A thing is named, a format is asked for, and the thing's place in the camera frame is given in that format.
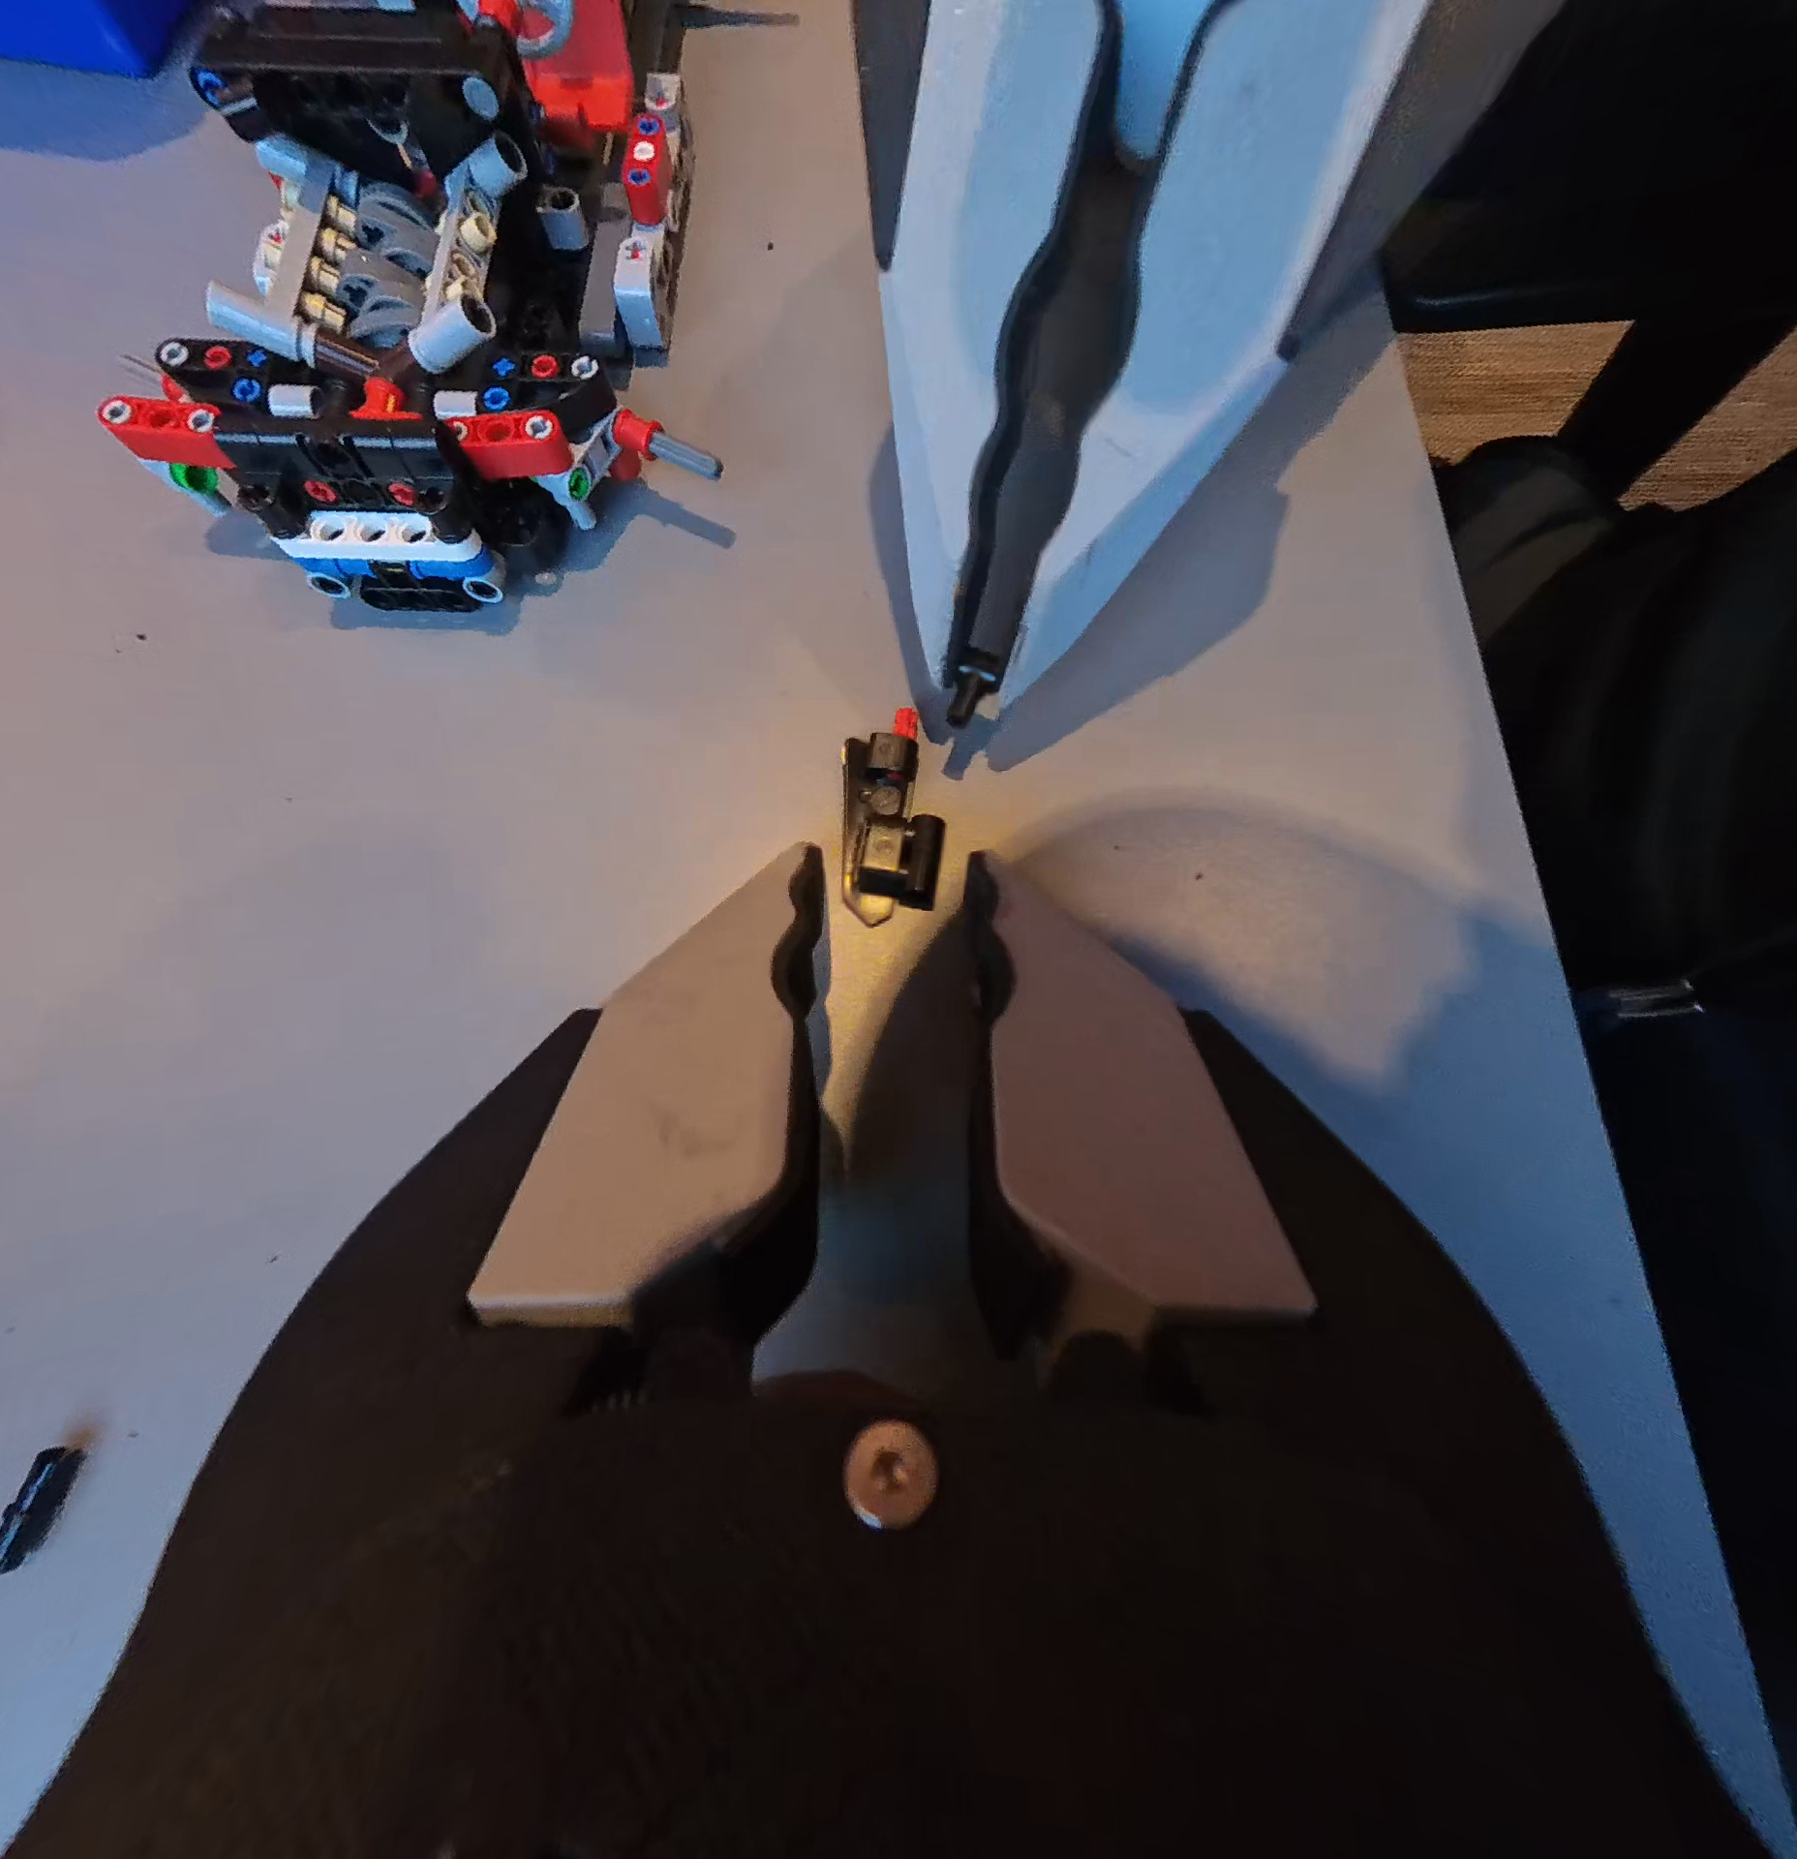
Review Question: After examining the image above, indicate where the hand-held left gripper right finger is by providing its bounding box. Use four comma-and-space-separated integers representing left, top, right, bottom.
961, 849, 1322, 1348

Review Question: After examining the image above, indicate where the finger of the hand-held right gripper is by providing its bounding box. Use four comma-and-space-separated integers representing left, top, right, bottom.
982, 0, 1427, 699
878, 0, 1121, 687

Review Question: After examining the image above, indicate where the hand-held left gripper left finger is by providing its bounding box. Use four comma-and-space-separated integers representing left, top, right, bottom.
466, 842, 830, 1333

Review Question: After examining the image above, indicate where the small black brick assembly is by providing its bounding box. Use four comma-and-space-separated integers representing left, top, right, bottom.
836, 705, 949, 931

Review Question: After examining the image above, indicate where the grey desk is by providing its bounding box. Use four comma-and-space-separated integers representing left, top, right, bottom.
0, 0, 1797, 1859

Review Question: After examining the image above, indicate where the black office chair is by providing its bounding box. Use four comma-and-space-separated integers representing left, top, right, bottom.
1381, 0, 1797, 502

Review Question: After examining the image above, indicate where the toy brick car model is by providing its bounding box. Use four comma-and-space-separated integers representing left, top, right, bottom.
97, 0, 725, 611

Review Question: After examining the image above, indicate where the person's dark clothing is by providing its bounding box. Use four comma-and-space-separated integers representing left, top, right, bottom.
1435, 437, 1797, 1859

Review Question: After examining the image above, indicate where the long black brick pin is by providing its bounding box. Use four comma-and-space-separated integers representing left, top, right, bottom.
0, 1443, 88, 1576

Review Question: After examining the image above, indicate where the blue box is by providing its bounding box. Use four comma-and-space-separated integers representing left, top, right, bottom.
0, 0, 210, 81

